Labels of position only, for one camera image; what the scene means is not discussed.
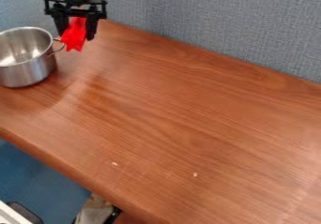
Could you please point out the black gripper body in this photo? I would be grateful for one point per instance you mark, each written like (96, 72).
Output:
(76, 8)

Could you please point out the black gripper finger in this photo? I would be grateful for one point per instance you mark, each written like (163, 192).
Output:
(91, 24)
(60, 18)

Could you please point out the red plastic block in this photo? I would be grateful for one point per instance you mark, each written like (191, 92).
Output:
(75, 35)

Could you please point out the metal pot with handles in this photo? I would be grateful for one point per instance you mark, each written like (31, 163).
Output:
(26, 56)

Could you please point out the white object bottom left corner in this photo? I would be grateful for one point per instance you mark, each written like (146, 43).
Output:
(10, 217)

